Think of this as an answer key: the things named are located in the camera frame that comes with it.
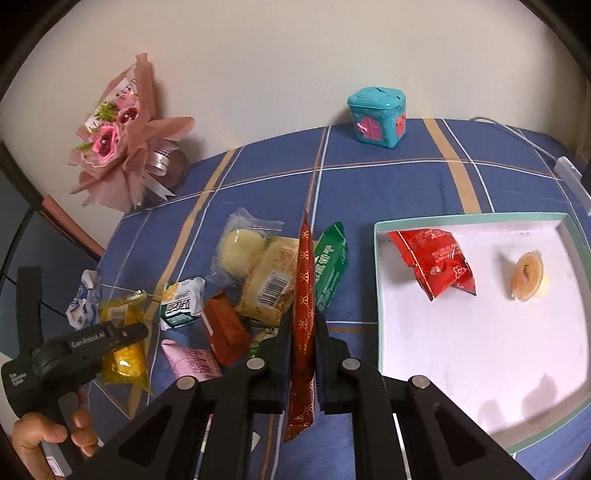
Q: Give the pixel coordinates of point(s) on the yellow jelly cup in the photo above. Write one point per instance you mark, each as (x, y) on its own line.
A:
(528, 274)

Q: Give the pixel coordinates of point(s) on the white leaf print packet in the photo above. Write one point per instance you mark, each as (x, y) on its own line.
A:
(263, 339)

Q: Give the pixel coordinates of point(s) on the pink snack packet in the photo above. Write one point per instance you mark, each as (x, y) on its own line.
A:
(191, 362)

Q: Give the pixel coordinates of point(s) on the reddish wooden furniture edge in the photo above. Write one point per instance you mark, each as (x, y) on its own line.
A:
(69, 221)

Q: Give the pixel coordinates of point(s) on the yellow snack packet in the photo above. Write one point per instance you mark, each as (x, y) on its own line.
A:
(124, 364)

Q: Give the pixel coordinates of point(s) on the long red stick packet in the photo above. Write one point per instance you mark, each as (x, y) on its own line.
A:
(302, 295)

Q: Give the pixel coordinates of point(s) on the teal toy house box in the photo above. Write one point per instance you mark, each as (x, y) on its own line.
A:
(376, 120)

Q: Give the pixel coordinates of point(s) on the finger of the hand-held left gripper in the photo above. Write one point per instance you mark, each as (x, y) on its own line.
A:
(30, 304)
(115, 337)

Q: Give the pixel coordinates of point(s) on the green cracker packet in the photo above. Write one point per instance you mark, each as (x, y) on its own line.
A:
(330, 267)

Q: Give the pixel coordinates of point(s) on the blue plaid tablecloth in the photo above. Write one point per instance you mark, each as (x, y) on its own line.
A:
(392, 184)

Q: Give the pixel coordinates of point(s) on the green and white snack packet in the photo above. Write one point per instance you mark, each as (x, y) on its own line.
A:
(180, 304)

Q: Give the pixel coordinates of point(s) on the yellow bread packet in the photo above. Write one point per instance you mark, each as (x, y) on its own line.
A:
(270, 286)

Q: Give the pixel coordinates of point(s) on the pink flower bouquet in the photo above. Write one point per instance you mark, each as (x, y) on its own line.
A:
(124, 138)

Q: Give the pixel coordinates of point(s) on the orange snack packet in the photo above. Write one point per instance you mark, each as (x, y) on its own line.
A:
(226, 327)

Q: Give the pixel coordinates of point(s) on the white tray with teal rim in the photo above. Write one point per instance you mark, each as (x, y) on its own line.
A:
(438, 332)

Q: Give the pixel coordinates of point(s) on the person's left hand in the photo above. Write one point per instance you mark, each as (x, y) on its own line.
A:
(32, 438)

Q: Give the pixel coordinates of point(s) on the clear packet with round cake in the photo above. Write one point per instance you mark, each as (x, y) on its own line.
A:
(235, 249)

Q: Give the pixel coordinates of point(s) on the red snack packet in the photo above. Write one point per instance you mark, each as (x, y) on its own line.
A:
(434, 263)

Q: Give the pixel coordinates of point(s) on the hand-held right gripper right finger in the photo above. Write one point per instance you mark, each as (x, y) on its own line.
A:
(325, 360)

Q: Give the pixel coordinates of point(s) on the white power strip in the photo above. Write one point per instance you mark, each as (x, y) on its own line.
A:
(570, 173)

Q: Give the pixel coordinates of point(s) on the brown round jar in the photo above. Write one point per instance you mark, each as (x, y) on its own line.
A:
(178, 168)

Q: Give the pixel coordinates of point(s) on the blue and white crumpled packet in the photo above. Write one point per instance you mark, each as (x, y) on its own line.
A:
(83, 300)

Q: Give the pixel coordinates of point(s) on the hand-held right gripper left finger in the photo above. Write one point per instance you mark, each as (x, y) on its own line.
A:
(277, 360)

